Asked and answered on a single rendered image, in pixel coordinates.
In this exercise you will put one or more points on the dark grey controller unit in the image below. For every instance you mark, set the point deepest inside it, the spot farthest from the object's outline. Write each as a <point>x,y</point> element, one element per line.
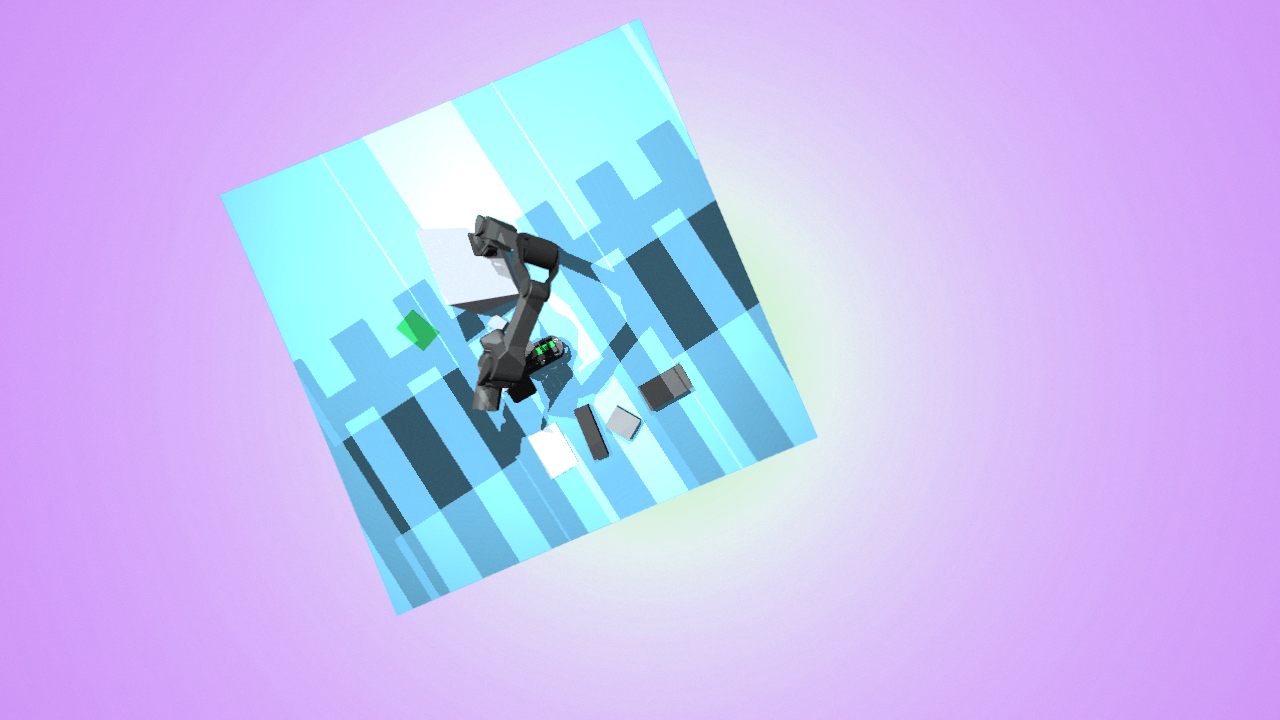
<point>549,350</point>

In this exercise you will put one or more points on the flat green rectangular plate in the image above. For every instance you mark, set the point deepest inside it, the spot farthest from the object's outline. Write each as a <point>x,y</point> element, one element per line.
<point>417,330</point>

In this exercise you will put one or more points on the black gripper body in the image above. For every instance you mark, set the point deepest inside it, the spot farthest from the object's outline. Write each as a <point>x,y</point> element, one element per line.
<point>525,388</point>

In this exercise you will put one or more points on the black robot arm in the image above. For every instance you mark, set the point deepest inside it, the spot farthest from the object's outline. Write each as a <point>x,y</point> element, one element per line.
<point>503,365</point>

